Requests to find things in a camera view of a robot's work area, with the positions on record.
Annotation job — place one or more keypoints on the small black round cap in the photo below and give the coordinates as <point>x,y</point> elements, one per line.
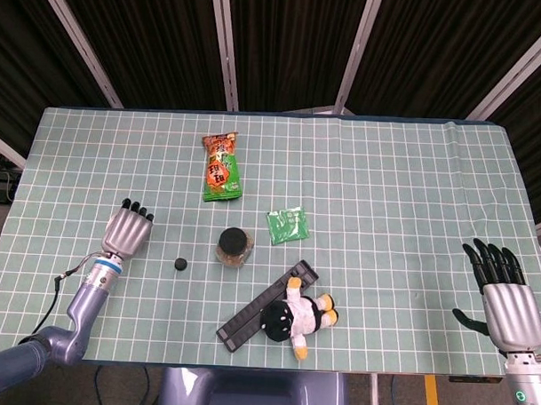
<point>180,264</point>

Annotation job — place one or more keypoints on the green white grid tablecloth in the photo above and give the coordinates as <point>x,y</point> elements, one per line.
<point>386,193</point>

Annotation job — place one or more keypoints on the white aluminium frame post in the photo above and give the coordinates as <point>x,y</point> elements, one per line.
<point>226,50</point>
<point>358,52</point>
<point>82,45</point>
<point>5,148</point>
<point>510,71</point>

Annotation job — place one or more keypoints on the glass jar with black lid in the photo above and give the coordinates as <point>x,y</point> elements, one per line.
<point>233,248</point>

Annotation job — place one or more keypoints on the yellow floor tape strip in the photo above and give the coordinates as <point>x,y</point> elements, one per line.
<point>431,398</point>

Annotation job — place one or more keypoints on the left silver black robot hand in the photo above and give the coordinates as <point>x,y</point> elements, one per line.
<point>126,233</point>

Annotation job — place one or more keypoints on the orange green snack bag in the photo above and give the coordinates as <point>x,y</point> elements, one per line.
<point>220,169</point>

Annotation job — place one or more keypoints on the small green sachet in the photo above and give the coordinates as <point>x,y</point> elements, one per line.
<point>287,225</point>

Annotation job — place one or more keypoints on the black ribbed power strip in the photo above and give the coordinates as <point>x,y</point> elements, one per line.
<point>249,315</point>

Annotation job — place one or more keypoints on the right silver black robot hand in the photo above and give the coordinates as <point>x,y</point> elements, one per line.
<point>506,317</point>

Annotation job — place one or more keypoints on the plush doll with black hair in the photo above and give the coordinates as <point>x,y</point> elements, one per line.
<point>295,319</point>

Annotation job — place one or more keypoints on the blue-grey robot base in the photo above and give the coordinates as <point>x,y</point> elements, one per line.
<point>252,392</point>

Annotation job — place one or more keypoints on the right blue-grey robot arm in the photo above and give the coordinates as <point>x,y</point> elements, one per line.
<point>526,389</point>

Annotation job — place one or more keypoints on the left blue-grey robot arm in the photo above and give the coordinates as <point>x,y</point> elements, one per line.
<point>71,315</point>

